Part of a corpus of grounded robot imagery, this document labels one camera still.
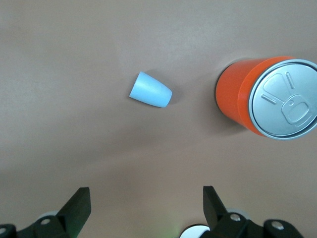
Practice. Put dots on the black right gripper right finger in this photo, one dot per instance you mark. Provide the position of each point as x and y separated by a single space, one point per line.
215 210

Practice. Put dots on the orange can with silver lid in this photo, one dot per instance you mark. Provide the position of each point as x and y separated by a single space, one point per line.
232 91

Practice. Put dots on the light blue plastic cup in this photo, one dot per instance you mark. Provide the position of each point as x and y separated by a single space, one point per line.
149 91

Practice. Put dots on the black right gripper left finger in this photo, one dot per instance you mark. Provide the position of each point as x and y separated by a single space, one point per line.
74 213

